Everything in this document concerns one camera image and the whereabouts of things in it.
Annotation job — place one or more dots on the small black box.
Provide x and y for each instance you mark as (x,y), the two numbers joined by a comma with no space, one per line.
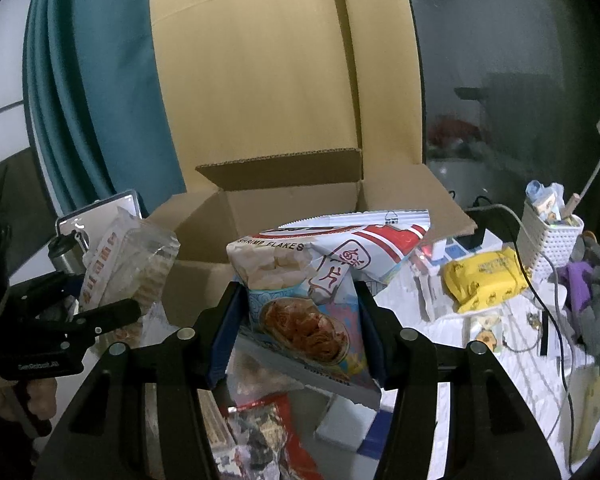
(472,240)

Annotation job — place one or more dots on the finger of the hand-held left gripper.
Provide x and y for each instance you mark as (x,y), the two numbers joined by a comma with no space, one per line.
(111,314)
(55,287)

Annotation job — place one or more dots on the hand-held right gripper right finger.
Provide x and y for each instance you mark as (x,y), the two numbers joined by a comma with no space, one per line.
(376,350)

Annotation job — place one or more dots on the metal bottle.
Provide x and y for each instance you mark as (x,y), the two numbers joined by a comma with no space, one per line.
(64,255)

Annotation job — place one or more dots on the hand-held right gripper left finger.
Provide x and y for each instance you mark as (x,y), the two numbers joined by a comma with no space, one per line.
(223,350)

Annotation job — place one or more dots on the pale yellow packet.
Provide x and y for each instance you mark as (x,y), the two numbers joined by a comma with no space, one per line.
(592,405)

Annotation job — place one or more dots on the small blue white bottle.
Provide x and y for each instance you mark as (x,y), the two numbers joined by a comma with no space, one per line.
(542,195)

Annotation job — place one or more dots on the red white shrimp chip bag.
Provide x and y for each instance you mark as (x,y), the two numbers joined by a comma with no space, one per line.
(300,320)

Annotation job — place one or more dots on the yellow wet wipes pack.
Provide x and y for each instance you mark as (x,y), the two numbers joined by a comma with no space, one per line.
(485,280)

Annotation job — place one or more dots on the tablet with grey case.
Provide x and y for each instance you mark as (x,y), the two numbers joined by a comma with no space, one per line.
(97,212)

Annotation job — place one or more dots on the teal curtain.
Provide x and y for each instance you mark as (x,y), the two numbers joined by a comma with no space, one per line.
(105,85)

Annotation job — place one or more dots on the white flat box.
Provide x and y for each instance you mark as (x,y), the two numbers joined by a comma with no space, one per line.
(350,425)

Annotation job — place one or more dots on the white perforated plastic basket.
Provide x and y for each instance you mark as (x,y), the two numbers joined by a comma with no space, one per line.
(550,242)

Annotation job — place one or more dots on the red assorted snack packet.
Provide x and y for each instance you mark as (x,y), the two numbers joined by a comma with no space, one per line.
(275,435)

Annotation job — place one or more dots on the brown cardboard box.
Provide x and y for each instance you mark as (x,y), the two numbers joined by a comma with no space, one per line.
(260,210)

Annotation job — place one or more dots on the person's left hand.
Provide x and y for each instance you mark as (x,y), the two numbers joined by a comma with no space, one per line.
(42,405)

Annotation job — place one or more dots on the clear biscuit packet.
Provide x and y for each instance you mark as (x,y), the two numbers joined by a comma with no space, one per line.
(130,265)

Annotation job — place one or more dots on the purple cloth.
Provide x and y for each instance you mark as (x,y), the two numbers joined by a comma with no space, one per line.
(577,282)

